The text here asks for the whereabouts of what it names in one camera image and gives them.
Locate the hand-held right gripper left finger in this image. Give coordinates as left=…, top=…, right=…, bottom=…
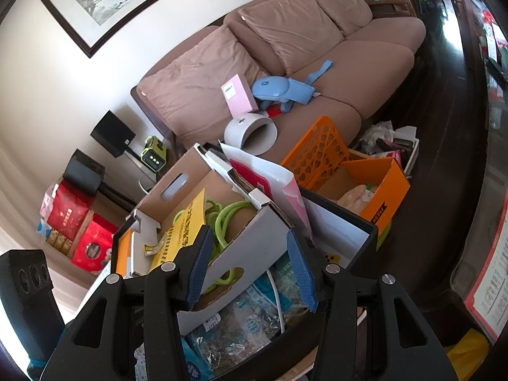
left=50, top=224, right=215, bottom=381

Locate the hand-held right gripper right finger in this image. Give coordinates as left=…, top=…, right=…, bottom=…
left=286, top=228, right=453, bottom=381

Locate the yellow checkered booklet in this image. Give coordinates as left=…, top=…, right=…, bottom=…
left=144, top=188, right=208, bottom=272

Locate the white cardboard box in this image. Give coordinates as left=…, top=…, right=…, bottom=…
left=127, top=143, right=302, bottom=336

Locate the green braided cable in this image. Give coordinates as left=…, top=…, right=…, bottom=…
left=172, top=200, right=255, bottom=296

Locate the teal snack packet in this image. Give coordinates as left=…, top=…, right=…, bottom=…
left=232, top=282, right=287, bottom=344
left=180, top=335, right=217, bottom=381
left=274, top=252, right=316, bottom=314

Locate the black storage box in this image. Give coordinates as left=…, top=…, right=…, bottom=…
left=111, top=186, right=378, bottom=381

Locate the stack of gold boxes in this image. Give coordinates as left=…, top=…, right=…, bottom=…
left=44, top=230, right=77, bottom=258

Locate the orange yellow product box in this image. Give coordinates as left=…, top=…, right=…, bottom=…
left=115, top=228, right=133, bottom=278

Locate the clear plastic food bag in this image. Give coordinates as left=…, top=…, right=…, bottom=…
left=337, top=182, right=378, bottom=209

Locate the white pink paper bag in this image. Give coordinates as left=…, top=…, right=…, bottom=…
left=219, top=140, right=312, bottom=243

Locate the dark red gift bag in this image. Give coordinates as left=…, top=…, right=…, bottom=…
left=48, top=183, right=94, bottom=243

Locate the black speaker stand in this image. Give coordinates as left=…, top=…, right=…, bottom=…
left=93, top=183, right=133, bottom=212

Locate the white pink carton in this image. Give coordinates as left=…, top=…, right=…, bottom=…
left=39, top=184, right=58, bottom=221

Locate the orange cardboard box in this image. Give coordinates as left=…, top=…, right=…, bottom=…
left=317, top=158, right=411, bottom=236

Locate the orange plastic lattice crate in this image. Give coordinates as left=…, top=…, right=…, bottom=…
left=281, top=116, right=352, bottom=193

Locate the white dome nail lamp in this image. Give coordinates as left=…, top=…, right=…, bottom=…
left=223, top=111, right=277, bottom=156

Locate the black speaker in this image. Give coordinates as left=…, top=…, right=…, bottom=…
left=90, top=110, right=136, bottom=158
left=63, top=149, right=106, bottom=197

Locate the white tray of sundries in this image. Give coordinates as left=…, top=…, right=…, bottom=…
left=359, top=121, right=420, bottom=177

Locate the red pouch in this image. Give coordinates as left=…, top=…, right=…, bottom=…
left=265, top=102, right=288, bottom=119

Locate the pink box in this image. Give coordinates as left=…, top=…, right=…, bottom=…
left=221, top=73, right=258, bottom=117

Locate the yellow plastic bag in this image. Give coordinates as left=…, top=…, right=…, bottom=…
left=445, top=327, right=492, bottom=371

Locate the blue neck massager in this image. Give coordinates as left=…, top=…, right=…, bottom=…
left=252, top=60, right=333, bottom=112

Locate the red bordered paper sheet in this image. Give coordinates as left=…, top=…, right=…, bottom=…
left=464, top=202, right=508, bottom=344

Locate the brown sofa cushion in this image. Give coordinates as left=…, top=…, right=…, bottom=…
left=307, top=0, right=374, bottom=37
left=137, top=24, right=263, bottom=136
left=238, top=0, right=346, bottom=77

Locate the brown sofa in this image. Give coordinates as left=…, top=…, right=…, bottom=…
left=130, top=0, right=427, bottom=155

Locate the glass coffee table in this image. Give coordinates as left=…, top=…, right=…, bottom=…
left=446, top=0, right=508, bottom=350

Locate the white cord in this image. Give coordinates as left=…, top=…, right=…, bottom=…
left=265, top=268, right=287, bottom=336

